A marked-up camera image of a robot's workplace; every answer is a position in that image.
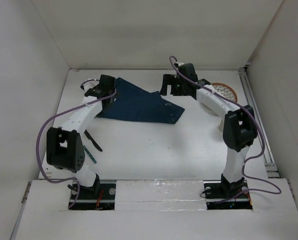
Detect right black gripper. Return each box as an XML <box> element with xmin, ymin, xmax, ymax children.
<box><xmin>160</xmin><ymin>74</ymin><xmax>187</xmax><ymax>96</ymax></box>

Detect dark blue cloth napkin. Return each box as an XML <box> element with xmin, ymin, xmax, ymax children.
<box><xmin>97</xmin><ymin>77</ymin><xmax>185</xmax><ymax>125</ymax></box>

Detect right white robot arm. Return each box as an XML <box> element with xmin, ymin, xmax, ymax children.
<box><xmin>160</xmin><ymin>62</ymin><xmax>257</xmax><ymax>197</ymax></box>

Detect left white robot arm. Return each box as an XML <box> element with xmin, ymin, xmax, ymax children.
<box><xmin>46</xmin><ymin>74</ymin><xmax>116</xmax><ymax>198</ymax></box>

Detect black table knife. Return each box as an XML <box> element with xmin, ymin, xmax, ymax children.
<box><xmin>84</xmin><ymin>130</ymin><xmax>103</xmax><ymax>152</ymax></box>

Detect floral patterned plate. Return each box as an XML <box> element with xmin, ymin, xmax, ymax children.
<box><xmin>211</xmin><ymin>82</ymin><xmax>238</xmax><ymax>102</ymax></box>

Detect brown paper cup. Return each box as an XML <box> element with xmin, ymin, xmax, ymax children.
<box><xmin>218</xmin><ymin>122</ymin><xmax>224</xmax><ymax>132</ymax></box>

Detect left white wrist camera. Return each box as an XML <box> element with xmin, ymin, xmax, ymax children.
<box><xmin>80</xmin><ymin>78</ymin><xmax>98</xmax><ymax>91</ymax></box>

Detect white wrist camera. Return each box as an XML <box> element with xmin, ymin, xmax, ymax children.
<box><xmin>174</xmin><ymin>61</ymin><xmax>185</xmax><ymax>69</ymax></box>
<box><xmin>80</xmin><ymin>78</ymin><xmax>98</xmax><ymax>91</ymax></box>

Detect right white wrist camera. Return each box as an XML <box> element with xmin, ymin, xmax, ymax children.
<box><xmin>174</xmin><ymin>61</ymin><xmax>185</xmax><ymax>69</ymax></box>

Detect teal patterned handle cutlery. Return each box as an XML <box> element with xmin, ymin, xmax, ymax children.
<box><xmin>83</xmin><ymin>145</ymin><xmax>97</xmax><ymax>164</ymax></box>

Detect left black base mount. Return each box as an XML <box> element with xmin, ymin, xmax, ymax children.
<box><xmin>69</xmin><ymin>180</ymin><xmax>117</xmax><ymax>211</ymax></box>

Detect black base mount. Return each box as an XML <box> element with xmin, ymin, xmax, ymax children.
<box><xmin>200</xmin><ymin>180</ymin><xmax>253</xmax><ymax>210</ymax></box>
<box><xmin>69</xmin><ymin>180</ymin><xmax>117</xmax><ymax>211</ymax></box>

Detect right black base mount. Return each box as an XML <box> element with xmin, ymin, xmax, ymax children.
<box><xmin>200</xmin><ymin>180</ymin><xmax>253</xmax><ymax>210</ymax></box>

